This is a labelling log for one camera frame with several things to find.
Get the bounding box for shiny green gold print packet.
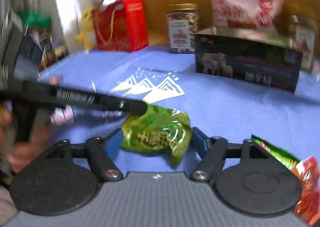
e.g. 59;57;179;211
121;104;192;167

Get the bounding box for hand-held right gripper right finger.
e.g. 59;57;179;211
190;127;263;183

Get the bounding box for red snack packet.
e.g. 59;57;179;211
291;157;320;226

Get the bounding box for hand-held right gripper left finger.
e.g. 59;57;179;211
51;128;124;182

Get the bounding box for large pink snack bag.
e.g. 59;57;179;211
203;0;286;35

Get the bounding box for blue printed blanket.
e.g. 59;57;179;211
5;45;320;227

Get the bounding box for black sheep print box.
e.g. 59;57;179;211
194;27;303;93

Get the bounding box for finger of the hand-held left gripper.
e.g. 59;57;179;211
99;95;149;118

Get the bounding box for green bag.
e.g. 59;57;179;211
17;9;52;33

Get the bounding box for yellow plush toy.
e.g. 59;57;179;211
76;7;97;50

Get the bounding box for clear nut jar gold lid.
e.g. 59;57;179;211
287;5;317;73
167;4;200;54

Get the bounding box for person's left hand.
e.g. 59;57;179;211
0;111;53;173

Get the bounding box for red gift bag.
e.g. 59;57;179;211
92;0;149;53

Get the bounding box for green snack packet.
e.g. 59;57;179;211
251;134;301;170

